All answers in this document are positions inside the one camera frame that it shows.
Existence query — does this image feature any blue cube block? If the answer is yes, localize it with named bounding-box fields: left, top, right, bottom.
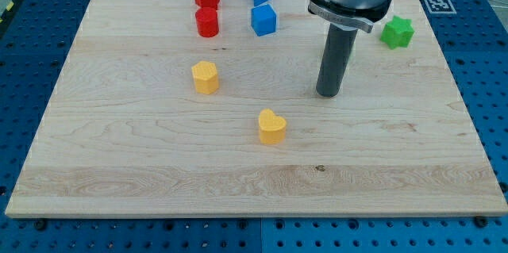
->
left=251, top=4, right=277, bottom=36

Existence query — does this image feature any white fiducial marker tag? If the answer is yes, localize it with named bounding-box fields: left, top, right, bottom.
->
left=423, top=0, right=456, bottom=14

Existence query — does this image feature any yellow hexagon block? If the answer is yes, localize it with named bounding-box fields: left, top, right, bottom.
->
left=191, top=61, right=219, bottom=94

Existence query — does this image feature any green star block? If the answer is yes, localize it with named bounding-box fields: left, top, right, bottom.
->
left=380, top=15, right=414, bottom=49

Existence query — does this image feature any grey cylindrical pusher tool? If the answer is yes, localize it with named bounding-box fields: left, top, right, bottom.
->
left=316, top=25, right=357, bottom=98

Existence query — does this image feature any red cylinder block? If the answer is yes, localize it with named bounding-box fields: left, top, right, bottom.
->
left=195, top=7, right=219, bottom=37

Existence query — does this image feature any yellow heart block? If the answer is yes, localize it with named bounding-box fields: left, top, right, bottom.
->
left=258, top=109, right=287, bottom=144

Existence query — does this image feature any wooden board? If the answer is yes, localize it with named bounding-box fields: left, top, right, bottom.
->
left=6, top=0, right=507, bottom=218

